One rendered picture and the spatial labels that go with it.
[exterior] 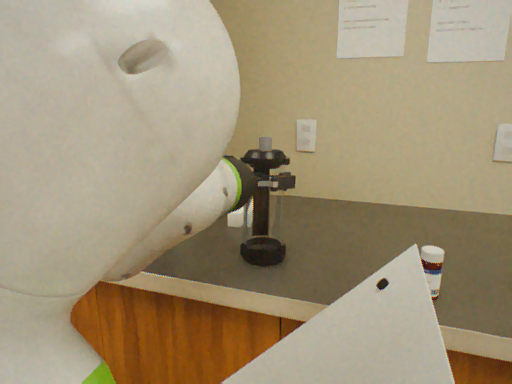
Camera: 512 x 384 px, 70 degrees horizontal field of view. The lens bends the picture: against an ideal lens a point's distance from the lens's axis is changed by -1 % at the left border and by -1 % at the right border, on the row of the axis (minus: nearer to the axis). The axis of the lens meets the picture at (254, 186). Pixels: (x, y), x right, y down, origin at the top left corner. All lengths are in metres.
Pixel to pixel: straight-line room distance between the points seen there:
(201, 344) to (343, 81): 0.93
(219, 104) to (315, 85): 1.18
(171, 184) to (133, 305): 0.77
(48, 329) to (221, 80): 0.14
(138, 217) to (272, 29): 1.26
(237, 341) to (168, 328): 0.17
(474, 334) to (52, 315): 0.62
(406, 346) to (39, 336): 0.17
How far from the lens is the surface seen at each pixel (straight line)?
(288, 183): 0.69
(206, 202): 0.43
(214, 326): 0.83
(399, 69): 1.32
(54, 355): 0.21
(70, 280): 0.17
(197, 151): 0.15
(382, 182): 1.34
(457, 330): 0.70
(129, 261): 0.50
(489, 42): 1.35
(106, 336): 1.02
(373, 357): 0.21
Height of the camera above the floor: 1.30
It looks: 14 degrees down
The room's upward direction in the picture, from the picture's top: straight up
